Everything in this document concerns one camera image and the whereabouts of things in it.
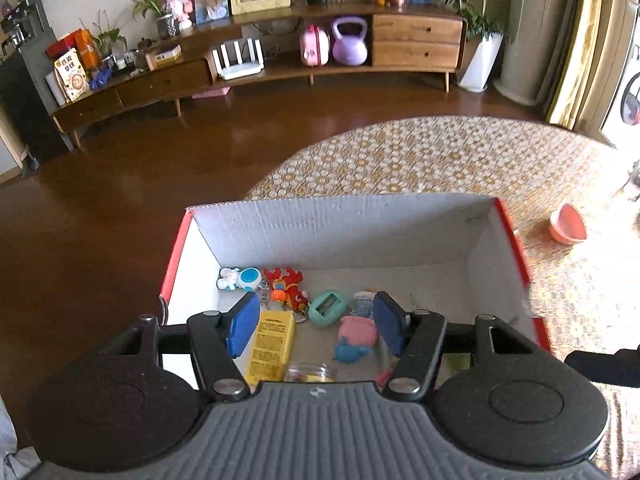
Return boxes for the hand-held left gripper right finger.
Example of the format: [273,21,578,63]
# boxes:
[372,290,537,404]

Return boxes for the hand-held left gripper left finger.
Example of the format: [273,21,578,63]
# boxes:
[106,290,262,404]

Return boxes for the yellow box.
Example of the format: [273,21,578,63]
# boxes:
[243,309,297,387]

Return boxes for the white bottle with green label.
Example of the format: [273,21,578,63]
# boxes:
[442,352,474,377]

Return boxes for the red and white cardboard box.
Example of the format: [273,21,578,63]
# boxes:
[158,194,554,392]

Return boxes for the pink and blue plush toy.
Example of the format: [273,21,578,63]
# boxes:
[333,314,379,364]

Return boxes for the small white toy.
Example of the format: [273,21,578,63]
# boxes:
[352,290,381,319]

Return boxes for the small jar with colourful contents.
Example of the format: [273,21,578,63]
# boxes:
[282,361,339,385]

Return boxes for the pink bowl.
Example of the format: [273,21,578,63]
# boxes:
[548,203,587,246]

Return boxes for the white router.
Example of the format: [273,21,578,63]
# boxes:
[210,38,266,81]

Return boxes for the potted tree in white planter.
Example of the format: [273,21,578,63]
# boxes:
[437,0,506,94]

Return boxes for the bicycle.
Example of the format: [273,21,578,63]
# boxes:
[619,44,640,126]

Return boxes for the purple kettlebell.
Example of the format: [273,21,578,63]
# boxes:
[331,16,370,66]

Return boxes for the small wooden box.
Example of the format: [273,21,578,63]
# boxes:
[144,43,184,71]

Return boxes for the long wooden console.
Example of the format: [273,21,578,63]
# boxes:
[52,2,469,149]

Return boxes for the pink toy case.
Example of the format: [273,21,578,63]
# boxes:
[298,23,331,68]

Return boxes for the beige snack bag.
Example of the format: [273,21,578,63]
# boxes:
[53,48,91,105]

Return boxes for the dark tall cabinet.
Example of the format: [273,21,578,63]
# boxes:
[0,0,74,162]

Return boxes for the potted plant in grey pot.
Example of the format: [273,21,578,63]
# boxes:
[127,0,181,41]

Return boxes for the yellow curtain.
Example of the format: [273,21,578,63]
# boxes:
[544,0,640,134]

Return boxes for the thin leafy potted plant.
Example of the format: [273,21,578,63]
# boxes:
[80,9,129,59]

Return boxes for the beige standing air conditioner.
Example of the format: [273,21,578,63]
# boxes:
[494,0,586,106]

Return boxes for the orange box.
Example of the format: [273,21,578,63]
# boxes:
[46,28,101,69]

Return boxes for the black coffee machine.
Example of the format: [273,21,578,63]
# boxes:
[0,0,44,56]

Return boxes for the blue and white toy keychain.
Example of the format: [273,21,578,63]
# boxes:
[217,267,264,294]

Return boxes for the red toy keychain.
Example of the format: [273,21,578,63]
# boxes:
[262,267,310,312]

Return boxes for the teal handheld game keychain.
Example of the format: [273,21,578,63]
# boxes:
[307,289,351,329]

